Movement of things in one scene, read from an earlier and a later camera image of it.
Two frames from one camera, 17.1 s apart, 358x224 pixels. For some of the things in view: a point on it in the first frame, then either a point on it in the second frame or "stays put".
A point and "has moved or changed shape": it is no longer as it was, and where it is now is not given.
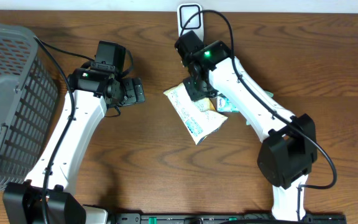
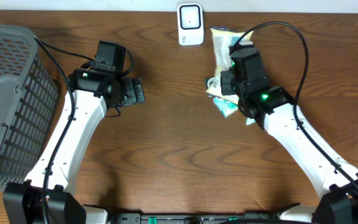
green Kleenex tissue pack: [224, 104] stays put
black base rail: [225, 218] stays put
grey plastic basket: [18, 103] stays put
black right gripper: [193, 94] -> [225, 77]
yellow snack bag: [199, 117] has moved or changed shape
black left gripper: [133, 97] stays put
